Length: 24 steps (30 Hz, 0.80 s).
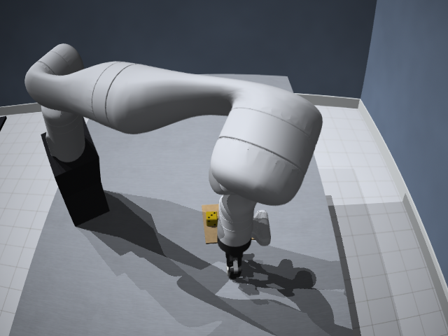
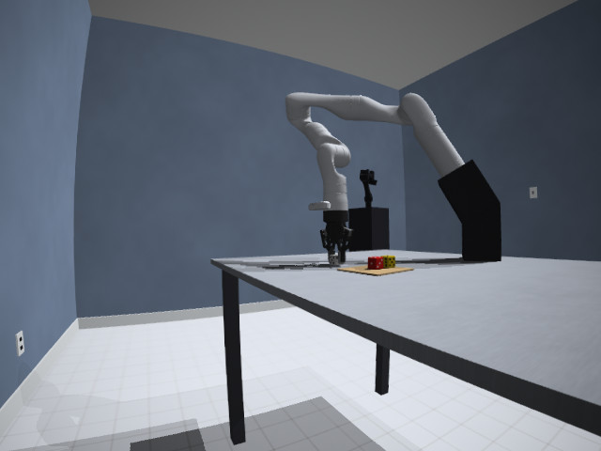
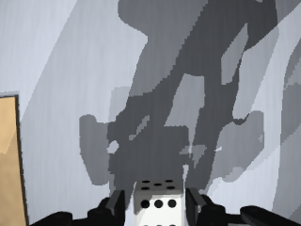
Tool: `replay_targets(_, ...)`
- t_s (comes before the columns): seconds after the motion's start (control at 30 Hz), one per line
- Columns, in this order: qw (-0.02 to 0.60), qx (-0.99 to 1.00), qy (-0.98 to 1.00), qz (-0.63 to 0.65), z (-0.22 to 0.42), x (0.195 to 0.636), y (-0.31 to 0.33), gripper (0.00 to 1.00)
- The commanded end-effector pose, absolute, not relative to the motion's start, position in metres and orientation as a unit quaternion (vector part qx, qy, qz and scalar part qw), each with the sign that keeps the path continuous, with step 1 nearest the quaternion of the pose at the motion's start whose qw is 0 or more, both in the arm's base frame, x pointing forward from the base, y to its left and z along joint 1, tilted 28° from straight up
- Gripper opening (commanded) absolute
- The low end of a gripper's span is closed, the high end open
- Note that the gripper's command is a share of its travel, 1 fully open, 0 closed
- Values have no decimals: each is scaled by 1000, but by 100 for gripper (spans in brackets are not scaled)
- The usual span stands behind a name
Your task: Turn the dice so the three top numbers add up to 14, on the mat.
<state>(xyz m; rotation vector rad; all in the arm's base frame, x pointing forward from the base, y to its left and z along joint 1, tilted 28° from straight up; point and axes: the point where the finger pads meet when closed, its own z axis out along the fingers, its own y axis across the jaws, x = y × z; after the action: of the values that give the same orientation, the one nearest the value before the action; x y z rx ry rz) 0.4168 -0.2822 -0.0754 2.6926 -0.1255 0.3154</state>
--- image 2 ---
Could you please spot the tan flat mat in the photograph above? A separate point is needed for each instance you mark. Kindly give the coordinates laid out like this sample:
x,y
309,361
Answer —
x,y
384,271

